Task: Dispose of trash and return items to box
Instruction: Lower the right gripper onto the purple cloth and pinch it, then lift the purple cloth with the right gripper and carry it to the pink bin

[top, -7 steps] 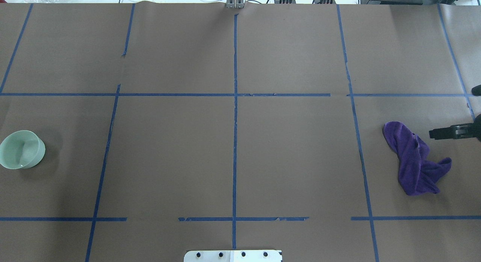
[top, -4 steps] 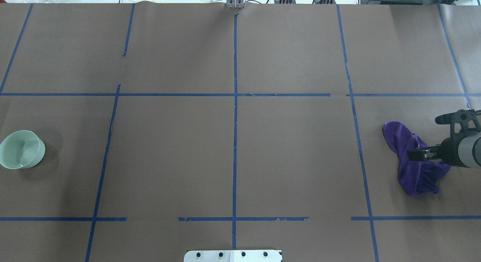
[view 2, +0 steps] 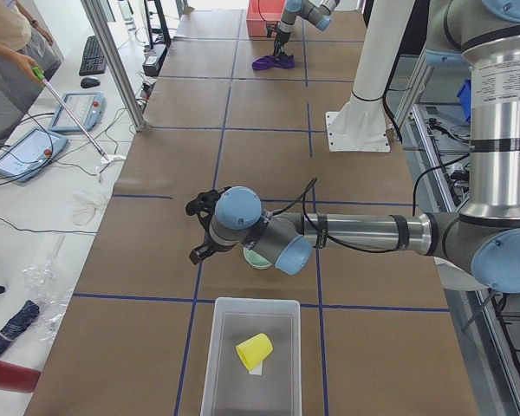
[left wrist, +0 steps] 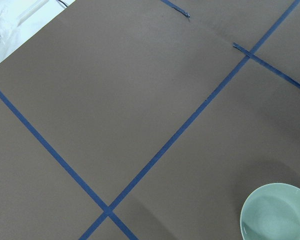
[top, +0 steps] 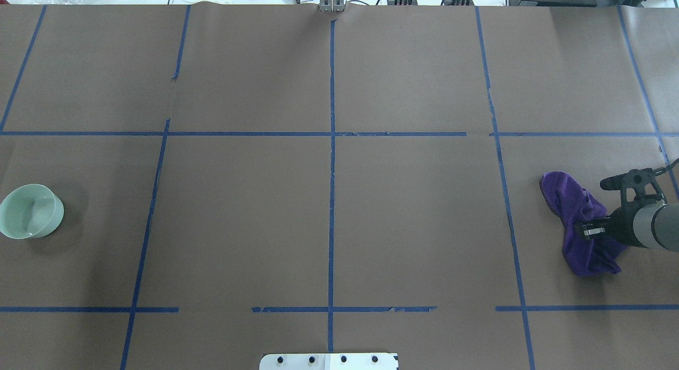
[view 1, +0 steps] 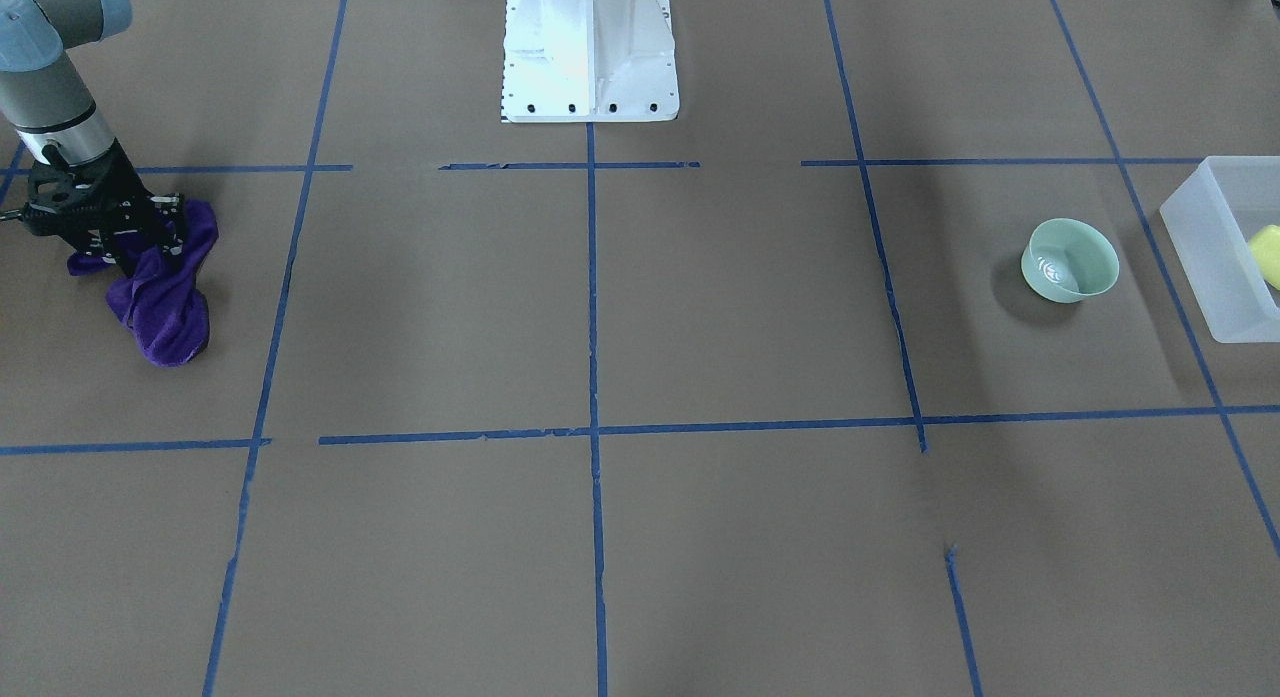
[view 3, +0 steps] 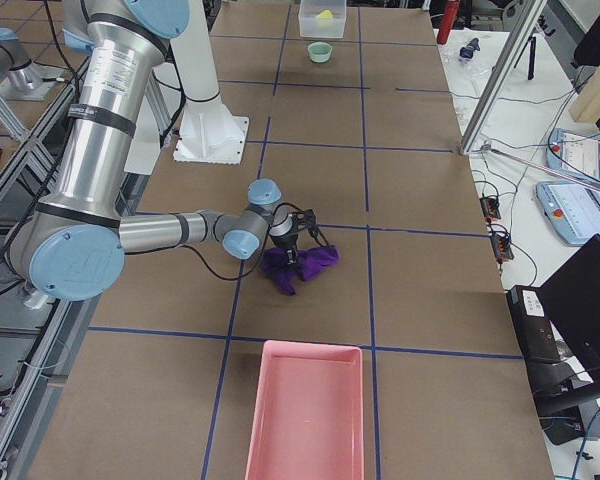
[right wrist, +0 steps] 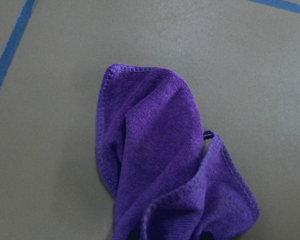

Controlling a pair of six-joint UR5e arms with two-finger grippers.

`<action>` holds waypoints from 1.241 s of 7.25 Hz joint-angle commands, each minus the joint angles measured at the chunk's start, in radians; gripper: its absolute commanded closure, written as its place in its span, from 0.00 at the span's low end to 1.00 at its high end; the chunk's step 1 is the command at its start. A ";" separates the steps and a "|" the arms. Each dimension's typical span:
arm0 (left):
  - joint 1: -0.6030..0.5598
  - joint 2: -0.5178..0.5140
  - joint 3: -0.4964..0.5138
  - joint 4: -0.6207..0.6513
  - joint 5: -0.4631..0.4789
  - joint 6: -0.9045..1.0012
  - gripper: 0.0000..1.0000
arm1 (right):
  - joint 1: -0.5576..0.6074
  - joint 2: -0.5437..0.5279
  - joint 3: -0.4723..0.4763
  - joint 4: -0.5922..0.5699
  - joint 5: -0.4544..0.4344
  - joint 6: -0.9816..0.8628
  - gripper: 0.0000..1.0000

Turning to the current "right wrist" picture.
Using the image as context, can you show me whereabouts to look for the purple microfiber cloth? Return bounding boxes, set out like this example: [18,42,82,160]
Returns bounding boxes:
[96,64,260,240]

